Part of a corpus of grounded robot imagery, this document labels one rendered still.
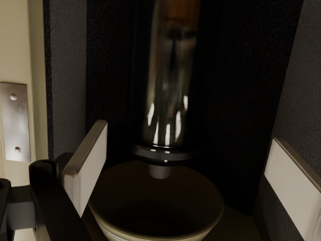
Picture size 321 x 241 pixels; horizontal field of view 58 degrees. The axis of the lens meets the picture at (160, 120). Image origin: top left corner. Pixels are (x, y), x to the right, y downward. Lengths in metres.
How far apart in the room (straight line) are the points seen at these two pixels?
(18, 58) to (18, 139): 0.07
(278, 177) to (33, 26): 0.23
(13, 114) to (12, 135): 0.02
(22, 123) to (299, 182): 0.21
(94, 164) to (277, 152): 0.11
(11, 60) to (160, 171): 0.20
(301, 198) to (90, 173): 0.11
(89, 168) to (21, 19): 0.14
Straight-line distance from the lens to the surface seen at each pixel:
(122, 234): 0.33
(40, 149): 0.31
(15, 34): 0.26
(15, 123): 0.28
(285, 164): 0.19
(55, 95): 0.29
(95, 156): 0.17
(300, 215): 0.17
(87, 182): 0.16
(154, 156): 0.30
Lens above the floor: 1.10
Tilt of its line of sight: 19 degrees up
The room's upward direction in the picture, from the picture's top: 174 degrees counter-clockwise
